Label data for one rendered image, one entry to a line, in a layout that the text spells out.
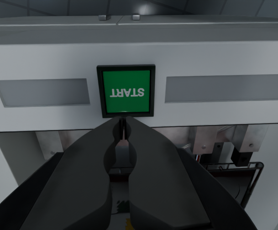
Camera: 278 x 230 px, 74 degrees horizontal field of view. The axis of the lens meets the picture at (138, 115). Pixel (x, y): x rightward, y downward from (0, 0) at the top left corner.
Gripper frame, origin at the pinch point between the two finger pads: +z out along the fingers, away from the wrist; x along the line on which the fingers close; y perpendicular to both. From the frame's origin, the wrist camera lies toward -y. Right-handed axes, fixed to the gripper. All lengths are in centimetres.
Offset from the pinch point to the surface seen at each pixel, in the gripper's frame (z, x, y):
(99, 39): 9.7, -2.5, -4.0
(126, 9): 103, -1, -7
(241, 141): 12.4, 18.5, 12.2
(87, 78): 6.9, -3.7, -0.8
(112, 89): 6.5, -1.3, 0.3
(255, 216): 21, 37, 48
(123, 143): 14.9, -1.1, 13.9
